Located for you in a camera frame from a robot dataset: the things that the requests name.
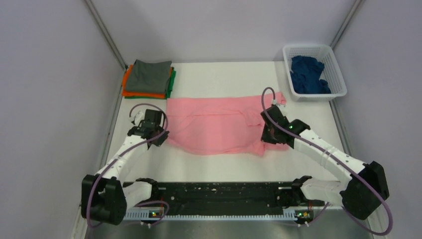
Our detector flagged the pink t shirt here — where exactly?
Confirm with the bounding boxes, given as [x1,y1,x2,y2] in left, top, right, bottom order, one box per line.
[166,94,288,156]

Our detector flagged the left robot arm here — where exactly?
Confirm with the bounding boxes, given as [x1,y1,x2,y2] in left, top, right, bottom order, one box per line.
[81,109,169,225]

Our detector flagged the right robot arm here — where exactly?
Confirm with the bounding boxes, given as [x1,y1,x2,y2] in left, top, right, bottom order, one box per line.
[261,105,390,220]

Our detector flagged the orange folded t shirt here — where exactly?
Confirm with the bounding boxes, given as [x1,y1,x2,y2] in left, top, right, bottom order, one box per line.
[121,64,173,99]

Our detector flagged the grey folded t shirt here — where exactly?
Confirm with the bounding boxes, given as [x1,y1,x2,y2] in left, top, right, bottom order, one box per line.
[125,59,172,94]

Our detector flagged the blue t shirt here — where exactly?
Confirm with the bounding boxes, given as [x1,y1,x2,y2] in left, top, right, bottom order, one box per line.
[290,56,331,95]

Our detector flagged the white plastic basket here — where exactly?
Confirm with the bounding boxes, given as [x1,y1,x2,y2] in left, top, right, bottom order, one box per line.
[282,44,347,102]

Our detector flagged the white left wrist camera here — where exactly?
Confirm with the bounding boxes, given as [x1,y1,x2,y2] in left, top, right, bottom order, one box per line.
[131,111,145,126]

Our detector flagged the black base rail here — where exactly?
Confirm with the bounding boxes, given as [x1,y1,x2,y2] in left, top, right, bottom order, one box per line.
[141,182,325,217]

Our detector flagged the white cable duct strip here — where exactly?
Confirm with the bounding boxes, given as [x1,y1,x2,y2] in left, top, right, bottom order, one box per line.
[123,208,312,222]

